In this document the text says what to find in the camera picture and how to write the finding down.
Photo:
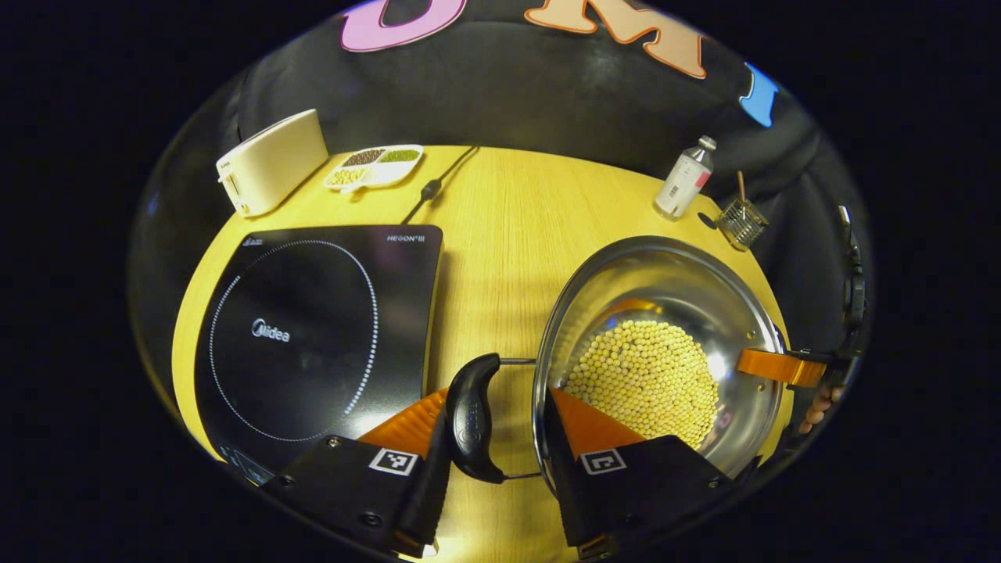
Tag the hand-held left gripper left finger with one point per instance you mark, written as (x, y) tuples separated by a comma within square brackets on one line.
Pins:
[(430, 485)]

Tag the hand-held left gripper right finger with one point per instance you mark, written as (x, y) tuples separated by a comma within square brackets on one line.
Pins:
[(567, 485)]

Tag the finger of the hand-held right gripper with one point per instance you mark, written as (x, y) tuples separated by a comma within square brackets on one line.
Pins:
[(770, 366)]

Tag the pile of yellow soybeans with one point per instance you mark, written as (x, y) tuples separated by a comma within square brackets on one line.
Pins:
[(645, 379)]

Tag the black induction cooktop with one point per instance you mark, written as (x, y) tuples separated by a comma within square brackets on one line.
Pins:
[(313, 336)]

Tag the small glass cup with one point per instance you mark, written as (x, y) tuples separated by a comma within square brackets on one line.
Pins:
[(743, 225)]

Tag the wooden stick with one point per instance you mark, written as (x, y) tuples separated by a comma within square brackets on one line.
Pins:
[(741, 186)]

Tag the small black round cap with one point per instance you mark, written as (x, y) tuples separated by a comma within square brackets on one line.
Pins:
[(708, 221)]

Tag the clear plastic bottle white label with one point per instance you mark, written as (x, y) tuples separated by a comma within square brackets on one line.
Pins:
[(684, 184)]

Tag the white divided dish of beans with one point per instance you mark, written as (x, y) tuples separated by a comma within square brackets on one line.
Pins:
[(374, 166)]

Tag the white toaster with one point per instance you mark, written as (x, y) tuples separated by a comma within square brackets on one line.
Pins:
[(274, 163)]

